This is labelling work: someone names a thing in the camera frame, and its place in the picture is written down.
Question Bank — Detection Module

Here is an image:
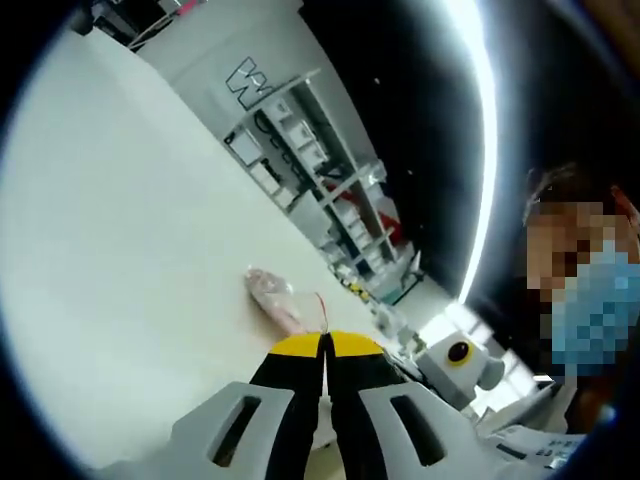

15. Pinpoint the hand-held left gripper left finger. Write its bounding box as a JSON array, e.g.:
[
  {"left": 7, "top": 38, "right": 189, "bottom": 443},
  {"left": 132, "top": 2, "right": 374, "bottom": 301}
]
[{"left": 168, "top": 331, "right": 327, "bottom": 480}]

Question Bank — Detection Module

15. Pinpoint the person's head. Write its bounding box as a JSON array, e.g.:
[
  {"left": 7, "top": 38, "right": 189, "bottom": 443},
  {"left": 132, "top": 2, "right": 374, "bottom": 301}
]
[{"left": 523, "top": 162, "right": 640, "bottom": 236}]

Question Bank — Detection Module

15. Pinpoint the clear resealable bag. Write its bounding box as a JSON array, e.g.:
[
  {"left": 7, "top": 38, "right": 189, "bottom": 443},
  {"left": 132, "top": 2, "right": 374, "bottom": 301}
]
[{"left": 243, "top": 267, "right": 332, "bottom": 337}]

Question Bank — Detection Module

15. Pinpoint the grey metal shelf rack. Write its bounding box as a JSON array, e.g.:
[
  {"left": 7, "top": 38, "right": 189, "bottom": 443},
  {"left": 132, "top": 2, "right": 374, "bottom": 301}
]
[{"left": 222, "top": 67, "right": 426, "bottom": 306}]

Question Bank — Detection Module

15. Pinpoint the long ceiling light strip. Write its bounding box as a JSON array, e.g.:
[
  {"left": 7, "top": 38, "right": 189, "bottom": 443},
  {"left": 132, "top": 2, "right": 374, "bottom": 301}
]
[{"left": 434, "top": 0, "right": 504, "bottom": 304}]

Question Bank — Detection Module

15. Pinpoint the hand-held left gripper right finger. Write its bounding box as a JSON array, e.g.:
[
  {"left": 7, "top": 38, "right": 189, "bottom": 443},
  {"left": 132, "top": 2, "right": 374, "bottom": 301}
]
[{"left": 324, "top": 329, "right": 494, "bottom": 480}]

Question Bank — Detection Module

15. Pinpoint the row of white storage boxes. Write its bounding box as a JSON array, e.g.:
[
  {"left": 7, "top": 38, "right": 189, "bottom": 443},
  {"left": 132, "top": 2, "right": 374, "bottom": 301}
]
[{"left": 234, "top": 94, "right": 401, "bottom": 276}]

